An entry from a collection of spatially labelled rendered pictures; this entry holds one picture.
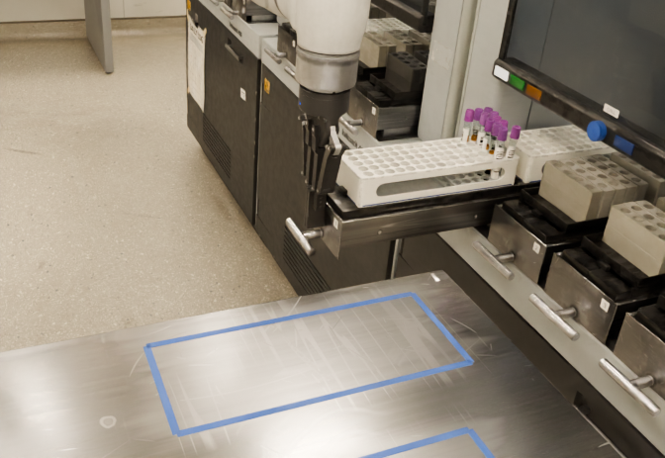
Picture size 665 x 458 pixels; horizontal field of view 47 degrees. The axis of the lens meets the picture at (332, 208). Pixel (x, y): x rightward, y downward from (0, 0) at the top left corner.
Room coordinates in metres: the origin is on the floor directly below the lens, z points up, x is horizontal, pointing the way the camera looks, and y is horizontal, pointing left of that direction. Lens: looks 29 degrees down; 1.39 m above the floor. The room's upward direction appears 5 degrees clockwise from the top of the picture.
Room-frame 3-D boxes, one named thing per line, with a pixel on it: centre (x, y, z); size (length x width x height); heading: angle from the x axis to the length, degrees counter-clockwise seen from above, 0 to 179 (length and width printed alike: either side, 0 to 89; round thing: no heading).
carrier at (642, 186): (1.13, -0.45, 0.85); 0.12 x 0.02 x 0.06; 28
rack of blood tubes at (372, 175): (1.16, -0.15, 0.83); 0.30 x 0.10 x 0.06; 116
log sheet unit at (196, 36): (2.75, 0.57, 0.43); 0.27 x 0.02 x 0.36; 26
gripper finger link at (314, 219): (1.06, 0.03, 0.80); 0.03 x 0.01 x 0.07; 116
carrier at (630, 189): (1.12, -0.43, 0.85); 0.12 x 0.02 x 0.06; 27
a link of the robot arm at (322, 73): (1.07, 0.03, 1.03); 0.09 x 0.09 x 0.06
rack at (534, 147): (1.30, -0.43, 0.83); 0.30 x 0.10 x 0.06; 116
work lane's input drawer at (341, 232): (1.22, -0.27, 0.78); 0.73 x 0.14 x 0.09; 116
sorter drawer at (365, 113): (1.69, -0.33, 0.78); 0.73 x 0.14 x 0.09; 116
